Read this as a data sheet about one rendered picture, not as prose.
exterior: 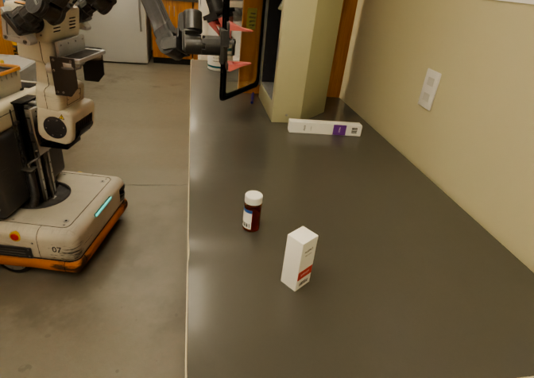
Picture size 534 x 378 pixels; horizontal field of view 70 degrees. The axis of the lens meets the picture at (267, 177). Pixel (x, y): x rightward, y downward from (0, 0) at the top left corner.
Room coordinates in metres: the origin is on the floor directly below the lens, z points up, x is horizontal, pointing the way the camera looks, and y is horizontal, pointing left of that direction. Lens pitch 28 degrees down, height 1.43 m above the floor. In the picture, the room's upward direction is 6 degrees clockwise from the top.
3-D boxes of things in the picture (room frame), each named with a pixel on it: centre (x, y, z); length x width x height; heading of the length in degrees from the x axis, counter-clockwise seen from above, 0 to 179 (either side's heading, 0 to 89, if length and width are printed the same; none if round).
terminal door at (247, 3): (1.50, 0.15, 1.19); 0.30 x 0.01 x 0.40; 157
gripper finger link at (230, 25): (1.23, 0.14, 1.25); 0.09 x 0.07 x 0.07; 103
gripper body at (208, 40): (1.21, 0.21, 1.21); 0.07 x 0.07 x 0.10; 13
